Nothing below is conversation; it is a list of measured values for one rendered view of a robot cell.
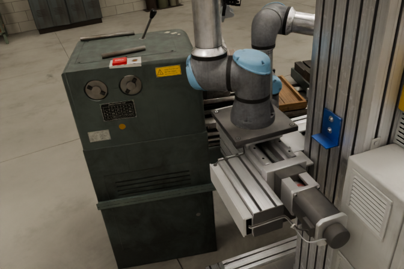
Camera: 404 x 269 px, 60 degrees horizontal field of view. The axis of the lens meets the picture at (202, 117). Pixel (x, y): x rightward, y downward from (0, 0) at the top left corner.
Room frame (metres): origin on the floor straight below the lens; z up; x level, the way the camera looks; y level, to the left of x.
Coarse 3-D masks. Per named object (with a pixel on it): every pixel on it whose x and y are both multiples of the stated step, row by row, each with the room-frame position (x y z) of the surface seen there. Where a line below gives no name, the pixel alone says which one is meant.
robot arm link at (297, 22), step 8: (264, 8) 1.44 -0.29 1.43; (272, 8) 1.43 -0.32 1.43; (280, 8) 1.45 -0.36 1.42; (288, 8) 1.44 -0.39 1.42; (280, 16) 1.41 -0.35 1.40; (288, 16) 1.41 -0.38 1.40; (296, 16) 1.41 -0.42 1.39; (304, 16) 1.40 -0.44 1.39; (312, 16) 1.39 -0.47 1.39; (288, 24) 1.40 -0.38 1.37; (296, 24) 1.40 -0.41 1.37; (304, 24) 1.39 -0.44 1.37; (312, 24) 1.37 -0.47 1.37; (280, 32) 1.43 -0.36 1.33; (288, 32) 1.42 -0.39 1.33; (296, 32) 1.41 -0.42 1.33; (304, 32) 1.39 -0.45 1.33; (312, 32) 1.37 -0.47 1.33
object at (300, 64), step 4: (308, 60) 1.98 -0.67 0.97; (296, 64) 1.94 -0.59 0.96; (300, 64) 1.93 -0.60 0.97; (304, 64) 1.92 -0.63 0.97; (308, 64) 1.92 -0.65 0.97; (296, 68) 1.94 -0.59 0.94; (300, 68) 1.89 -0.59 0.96; (304, 68) 1.87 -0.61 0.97; (308, 68) 1.86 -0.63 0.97; (300, 72) 1.89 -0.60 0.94
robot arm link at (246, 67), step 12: (228, 60) 1.04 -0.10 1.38; (240, 60) 1.00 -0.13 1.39; (252, 60) 0.99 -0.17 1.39; (264, 60) 1.00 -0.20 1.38; (228, 72) 1.01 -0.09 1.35; (240, 72) 1.00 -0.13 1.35; (252, 72) 0.98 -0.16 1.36; (264, 72) 0.99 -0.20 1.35; (228, 84) 1.00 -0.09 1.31; (240, 84) 0.99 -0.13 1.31; (252, 84) 0.98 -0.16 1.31; (264, 84) 0.99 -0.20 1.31; (240, 96) 1.00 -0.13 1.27; (252, 96) 0.98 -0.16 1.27; (264, 96) 0.99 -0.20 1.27
